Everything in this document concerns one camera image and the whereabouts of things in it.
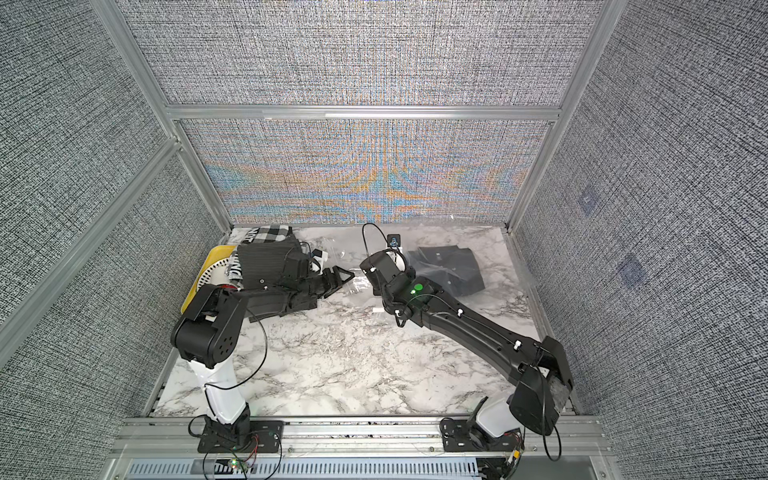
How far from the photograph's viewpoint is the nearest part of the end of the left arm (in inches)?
33.5

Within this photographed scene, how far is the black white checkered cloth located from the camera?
112 centimetres

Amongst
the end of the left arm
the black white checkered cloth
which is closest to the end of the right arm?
the end of the left arm

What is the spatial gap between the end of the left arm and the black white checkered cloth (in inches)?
13.4

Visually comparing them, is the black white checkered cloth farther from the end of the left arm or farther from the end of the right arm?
the end of the right arm
